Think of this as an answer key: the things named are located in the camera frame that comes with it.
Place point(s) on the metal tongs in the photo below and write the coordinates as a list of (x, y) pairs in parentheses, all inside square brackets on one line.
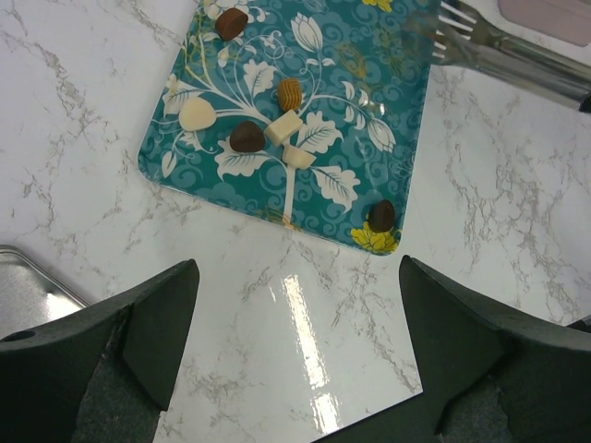
[(465, 39)]

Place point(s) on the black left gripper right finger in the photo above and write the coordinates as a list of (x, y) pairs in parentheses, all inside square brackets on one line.
[(490, 371)]

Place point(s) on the caramel chocolate piece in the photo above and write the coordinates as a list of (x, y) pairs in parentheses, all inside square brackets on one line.
[(289, 94)]

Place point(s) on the brown chocolate piece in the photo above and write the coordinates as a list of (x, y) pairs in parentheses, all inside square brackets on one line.
[(231, 23)]

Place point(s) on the pink chocolate tin box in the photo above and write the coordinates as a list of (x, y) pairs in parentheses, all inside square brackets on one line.
[(565, 20)]

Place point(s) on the dark round chocolate piece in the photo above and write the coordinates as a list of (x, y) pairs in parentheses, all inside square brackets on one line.
[(382, 217)]

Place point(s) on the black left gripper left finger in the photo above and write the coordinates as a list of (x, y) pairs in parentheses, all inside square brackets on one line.
[(104, 373)]

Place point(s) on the white chocolate block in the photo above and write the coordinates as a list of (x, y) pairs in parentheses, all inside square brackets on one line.
[(297, 158)]

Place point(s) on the teal floral tray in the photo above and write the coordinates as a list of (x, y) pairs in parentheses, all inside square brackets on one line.
[(300, 113)]

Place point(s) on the white chocolate piece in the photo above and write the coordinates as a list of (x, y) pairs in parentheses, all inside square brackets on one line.
[(281, 129)]

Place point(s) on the metal tin lid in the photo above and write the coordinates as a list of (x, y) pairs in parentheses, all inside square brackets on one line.
[(31, 295)]

